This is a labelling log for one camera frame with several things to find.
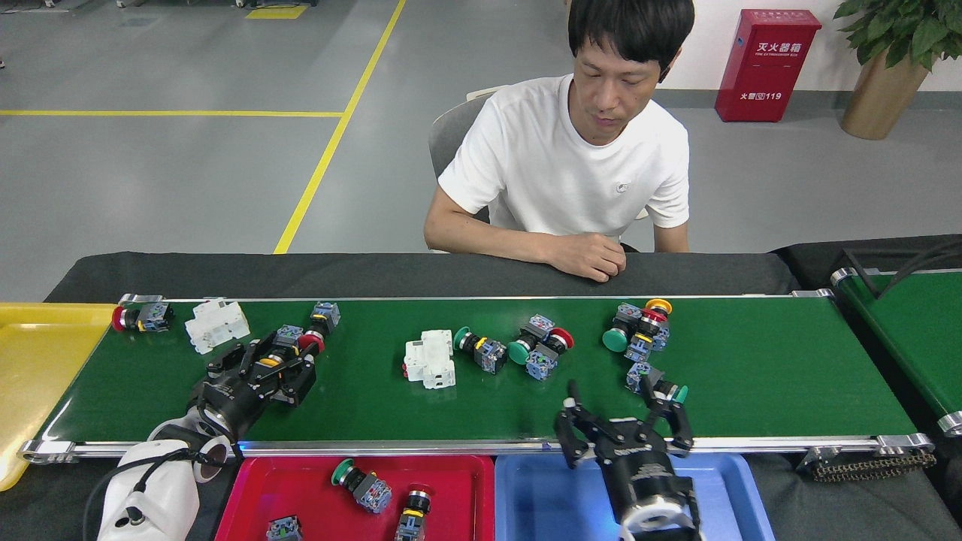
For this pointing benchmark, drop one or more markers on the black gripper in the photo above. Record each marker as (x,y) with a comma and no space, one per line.
(646,481)
(225,406)

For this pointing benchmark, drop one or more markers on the white circuit breaker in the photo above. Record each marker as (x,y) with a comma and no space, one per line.
(216,325)
(430,361)

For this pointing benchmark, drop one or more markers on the red mushroom button switch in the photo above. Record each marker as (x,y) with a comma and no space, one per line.
(284,530)
(541,366)
(325,312)
(639,351)
(154,317)
(412,522)

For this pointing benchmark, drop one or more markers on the person's right forearm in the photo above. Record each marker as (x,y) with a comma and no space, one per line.
(488,240)

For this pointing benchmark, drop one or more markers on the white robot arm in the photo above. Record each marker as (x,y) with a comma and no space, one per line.
(150,488)
(654,530)

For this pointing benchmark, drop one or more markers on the long green conveyor belt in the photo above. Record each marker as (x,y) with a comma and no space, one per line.
(751,376)

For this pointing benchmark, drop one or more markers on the yellow plastic tray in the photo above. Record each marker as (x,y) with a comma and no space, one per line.
(37,376)

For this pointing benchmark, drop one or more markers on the short green conveyor belt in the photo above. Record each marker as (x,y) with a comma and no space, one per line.
(917,338)

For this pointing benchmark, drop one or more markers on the person's right hand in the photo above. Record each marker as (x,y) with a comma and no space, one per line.
(590,259)

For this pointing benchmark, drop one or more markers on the blue plastic bin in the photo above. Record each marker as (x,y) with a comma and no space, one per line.
(541,503)

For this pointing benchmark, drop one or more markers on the red plastic bin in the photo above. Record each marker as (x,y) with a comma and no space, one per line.
(301,488)

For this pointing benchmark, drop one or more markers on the person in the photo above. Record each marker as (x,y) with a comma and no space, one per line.
(564,165)

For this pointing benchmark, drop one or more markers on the grey office chair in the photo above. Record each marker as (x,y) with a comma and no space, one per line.
(451,135)

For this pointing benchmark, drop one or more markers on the red fire extinguisher box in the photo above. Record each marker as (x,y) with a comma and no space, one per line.
(766,71)

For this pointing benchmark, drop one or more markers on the green potted plant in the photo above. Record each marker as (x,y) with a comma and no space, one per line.
(902,26)

